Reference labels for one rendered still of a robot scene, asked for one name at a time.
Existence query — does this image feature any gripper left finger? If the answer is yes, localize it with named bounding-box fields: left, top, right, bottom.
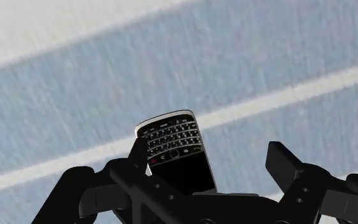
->
left=31, top=137, right=192, bottom=224

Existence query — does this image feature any black keypad mobile phone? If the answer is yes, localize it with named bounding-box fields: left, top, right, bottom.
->
left=134, top=109, right=218, bottom=196

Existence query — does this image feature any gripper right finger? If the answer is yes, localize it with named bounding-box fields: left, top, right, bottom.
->
left=265, top=141, right=358, bottom=224

